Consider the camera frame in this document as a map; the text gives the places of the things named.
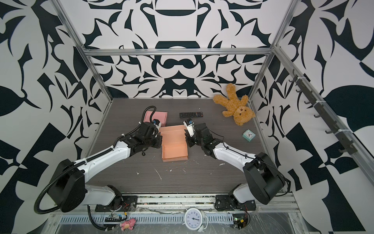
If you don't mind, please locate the black tv remote control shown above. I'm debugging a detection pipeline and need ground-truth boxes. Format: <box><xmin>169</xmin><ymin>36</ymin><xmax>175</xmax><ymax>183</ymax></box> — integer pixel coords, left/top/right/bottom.
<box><xmin>179</xmin><ymin>112</ymin><xmax>204</xmax><ymax>119</ymax></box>

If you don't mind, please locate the pink paper box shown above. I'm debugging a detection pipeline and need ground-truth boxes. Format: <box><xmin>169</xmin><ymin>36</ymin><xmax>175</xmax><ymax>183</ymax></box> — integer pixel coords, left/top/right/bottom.
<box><xmin>143</xmin><ymin>111</ymin><xmax>168</xmax><ymax>127</ymax></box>

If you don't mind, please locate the peach paper box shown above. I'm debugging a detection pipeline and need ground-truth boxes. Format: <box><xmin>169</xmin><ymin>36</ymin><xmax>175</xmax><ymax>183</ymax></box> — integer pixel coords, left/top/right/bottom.
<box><xmin>160</xmin><ymin>125</ymin><xmax>188</xmax><ymax>162</ymax></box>

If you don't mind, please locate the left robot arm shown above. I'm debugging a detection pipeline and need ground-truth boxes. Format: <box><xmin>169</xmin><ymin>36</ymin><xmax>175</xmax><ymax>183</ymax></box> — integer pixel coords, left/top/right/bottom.
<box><xmin>34</xmin><ymin>112</ymin><xmax>162</xmax><ymax>215</ymax></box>

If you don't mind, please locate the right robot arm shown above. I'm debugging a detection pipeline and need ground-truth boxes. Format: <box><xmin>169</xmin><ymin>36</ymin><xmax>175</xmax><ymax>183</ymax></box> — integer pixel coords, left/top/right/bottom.
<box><xmin>184</xmin><ymin>119</ymin><xmax>291</xmax><ymax>211</ymax></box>

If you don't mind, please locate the brown teddy bear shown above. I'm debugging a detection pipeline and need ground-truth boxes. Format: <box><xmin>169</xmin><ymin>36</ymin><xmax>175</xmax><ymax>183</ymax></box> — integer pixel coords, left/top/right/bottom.
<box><xmin>213</xmin><ymin>83</ymin><xmax>256</xmax><ymax>126</ymax></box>

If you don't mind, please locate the small green alarm clock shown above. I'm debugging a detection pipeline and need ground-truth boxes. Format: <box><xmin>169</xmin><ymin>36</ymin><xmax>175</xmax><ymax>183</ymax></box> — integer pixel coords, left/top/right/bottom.
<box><xmin>243</xmin><ymin>130</ymin><xmax>256</xmax><ymax>142</ymax></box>

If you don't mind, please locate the white round table clock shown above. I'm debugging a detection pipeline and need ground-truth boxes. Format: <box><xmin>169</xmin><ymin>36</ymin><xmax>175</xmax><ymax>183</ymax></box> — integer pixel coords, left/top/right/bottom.
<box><xmin>183</xmin><ymin>208</ymin><xmax>209</xmax><ymax>233</ymax></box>

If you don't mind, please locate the green circuit board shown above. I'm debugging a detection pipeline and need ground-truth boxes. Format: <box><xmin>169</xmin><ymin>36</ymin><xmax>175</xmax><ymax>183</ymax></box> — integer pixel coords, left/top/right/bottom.
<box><xmin>104</xmin><ymin>213</ymin><xmax>128</xmax><ymax>223</ymax></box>

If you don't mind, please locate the small pink toy figure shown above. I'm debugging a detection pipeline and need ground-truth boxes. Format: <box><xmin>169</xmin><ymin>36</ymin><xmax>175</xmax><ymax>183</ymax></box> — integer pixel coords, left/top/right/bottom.
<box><xmin>120</xmin><ymin>218</ymin><xmax>136</xmax><ymax>231</ymax></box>

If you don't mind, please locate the black electronics module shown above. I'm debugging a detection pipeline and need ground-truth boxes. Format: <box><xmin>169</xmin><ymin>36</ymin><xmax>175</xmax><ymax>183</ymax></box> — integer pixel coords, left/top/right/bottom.
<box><xmin>233</xmin><ymin>213</ymin><xmax>251</xmax><ymax>230</ymax></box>

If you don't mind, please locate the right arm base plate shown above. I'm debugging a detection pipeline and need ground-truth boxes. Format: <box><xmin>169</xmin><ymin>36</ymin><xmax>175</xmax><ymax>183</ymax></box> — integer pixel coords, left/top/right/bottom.
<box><xmin>214</xmin><ymin>195</ymin><xmax>257</xmax><ymax>211</ymax></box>

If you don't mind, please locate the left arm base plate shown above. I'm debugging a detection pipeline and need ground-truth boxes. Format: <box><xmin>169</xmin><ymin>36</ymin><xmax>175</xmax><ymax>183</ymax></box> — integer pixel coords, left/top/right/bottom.
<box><xmin>95</xmin><ymin>196</ymin><xmax>138</xmax><ymax>212</ymax></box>

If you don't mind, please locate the black corrugated cable conduit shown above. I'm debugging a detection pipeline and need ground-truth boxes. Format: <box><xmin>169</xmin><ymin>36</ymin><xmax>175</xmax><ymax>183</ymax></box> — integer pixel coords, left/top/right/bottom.
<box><xmin>33</xmin><ymin>163</ymin><xmax>85</xmax><ymax>215</ymax></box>

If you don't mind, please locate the black wall hook rack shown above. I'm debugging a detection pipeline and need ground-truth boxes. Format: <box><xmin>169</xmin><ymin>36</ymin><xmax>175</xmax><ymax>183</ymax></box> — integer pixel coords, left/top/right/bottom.
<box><xmin>290</xmin><ymin>74</ymin><xmax>358</xmax><ymax>155</ymax></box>

